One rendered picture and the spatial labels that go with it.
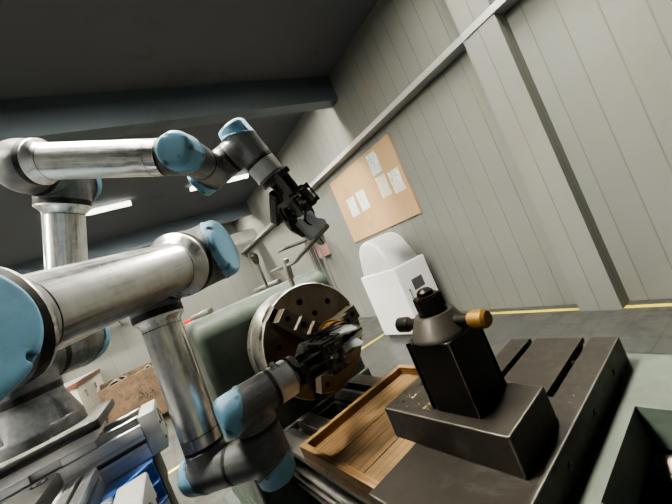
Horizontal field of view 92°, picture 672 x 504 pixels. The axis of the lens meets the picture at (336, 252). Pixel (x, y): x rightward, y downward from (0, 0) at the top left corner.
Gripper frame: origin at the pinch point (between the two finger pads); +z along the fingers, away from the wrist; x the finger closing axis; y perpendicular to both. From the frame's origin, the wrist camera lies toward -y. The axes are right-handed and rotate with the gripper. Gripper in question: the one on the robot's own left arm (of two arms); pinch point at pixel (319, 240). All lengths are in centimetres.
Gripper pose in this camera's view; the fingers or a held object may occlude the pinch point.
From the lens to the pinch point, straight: 85.9
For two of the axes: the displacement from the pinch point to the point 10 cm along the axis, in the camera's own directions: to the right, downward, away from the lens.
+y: 5.4, -2.4, -8.1
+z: 6.2, 7.6, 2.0
